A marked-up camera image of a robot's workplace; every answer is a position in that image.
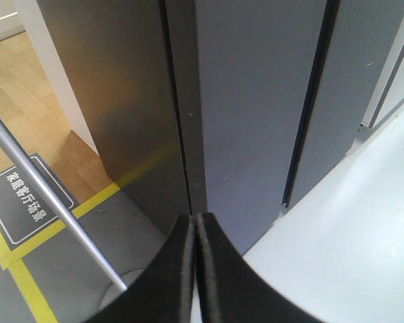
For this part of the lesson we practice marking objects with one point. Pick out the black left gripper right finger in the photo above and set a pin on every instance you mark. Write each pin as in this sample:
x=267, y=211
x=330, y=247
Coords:
x=229, y=290

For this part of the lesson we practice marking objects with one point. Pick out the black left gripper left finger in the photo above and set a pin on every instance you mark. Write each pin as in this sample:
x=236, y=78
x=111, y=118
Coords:
x=163, y=292

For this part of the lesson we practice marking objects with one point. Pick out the dark floor sign sticker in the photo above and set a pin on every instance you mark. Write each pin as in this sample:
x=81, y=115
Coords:
x=23, y=212

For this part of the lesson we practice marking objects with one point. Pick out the silver sign stand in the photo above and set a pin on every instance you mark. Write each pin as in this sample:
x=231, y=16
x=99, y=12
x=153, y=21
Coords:
x=77, y=264

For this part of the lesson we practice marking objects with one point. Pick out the white panelled cabinet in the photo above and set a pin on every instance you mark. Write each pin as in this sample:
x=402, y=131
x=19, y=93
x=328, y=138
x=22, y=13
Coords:
x=10, y=22

